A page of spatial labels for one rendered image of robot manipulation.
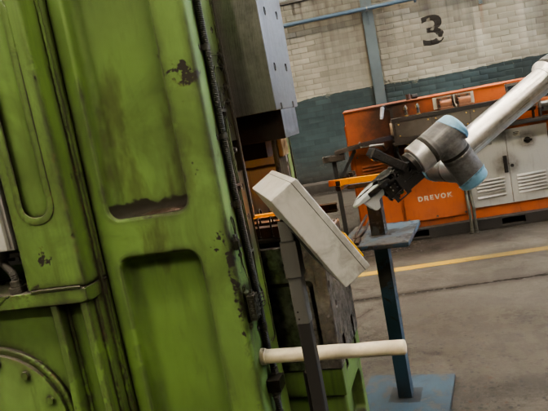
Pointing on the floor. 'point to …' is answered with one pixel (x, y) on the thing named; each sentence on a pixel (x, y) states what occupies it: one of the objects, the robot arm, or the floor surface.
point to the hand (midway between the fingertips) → (355, 202)
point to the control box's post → (298, 286)
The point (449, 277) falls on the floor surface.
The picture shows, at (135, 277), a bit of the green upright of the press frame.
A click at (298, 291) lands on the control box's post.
